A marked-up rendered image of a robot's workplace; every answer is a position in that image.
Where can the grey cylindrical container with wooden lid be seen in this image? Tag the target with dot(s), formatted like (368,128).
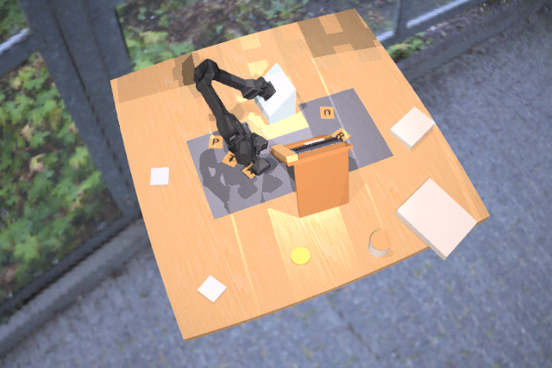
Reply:
(380,243)

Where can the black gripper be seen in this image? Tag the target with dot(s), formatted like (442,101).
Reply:
(259,165)

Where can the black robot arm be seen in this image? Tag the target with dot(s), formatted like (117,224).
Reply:
(227,124)

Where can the yellow flat disc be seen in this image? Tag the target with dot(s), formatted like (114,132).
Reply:
(300,256)

